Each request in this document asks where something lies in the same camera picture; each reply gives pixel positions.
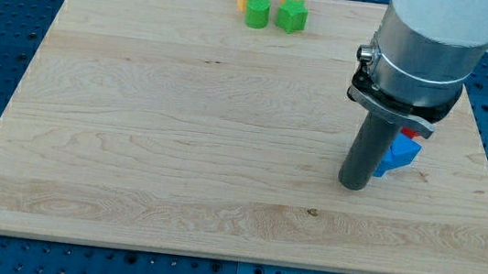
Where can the blue wooden block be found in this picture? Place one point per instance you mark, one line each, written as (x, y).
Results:
(401, 153)

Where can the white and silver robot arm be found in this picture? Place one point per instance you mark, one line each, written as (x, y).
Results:
(412, 72)

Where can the light wooden board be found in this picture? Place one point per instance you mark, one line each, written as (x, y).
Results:
(172, 127)

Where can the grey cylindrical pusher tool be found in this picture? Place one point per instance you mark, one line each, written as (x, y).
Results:
(371, 143)

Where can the green cylinder block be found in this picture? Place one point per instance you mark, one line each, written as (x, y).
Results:
(257, 13)

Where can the green star block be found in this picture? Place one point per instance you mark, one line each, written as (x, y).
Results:
(292, 16)

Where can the red wooden block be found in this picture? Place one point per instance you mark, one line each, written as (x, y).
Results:
(410, 133)

